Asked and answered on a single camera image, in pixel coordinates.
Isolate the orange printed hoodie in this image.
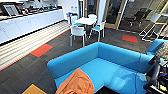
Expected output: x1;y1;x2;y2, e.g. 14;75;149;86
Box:
54;68;96;94

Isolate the white chair blue seat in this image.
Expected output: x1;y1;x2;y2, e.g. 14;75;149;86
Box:
89;19;107;43

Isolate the white round table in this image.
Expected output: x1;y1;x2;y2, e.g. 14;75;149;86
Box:
73;17;98;26

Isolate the blue corner sofa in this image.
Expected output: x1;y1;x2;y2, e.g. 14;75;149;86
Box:
46;38;168;94

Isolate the wooden glass door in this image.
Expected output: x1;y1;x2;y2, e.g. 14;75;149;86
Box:
83;0;100;18
103;0;128;29

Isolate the white kitchen counter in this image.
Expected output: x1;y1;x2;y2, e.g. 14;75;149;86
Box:
0;8;65;44

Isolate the black office chair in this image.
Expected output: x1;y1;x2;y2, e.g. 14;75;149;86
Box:
131;9;148;27

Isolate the black equipment cart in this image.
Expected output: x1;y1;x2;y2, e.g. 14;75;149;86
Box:
143;54;168;94

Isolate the white easel stand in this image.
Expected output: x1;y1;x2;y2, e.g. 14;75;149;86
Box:
139;12;168;42

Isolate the patterned cushion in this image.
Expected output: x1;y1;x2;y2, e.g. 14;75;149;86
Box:
159;43;168;59

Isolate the black framed counter appliance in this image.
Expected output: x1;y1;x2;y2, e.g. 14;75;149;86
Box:
1;3;21;17

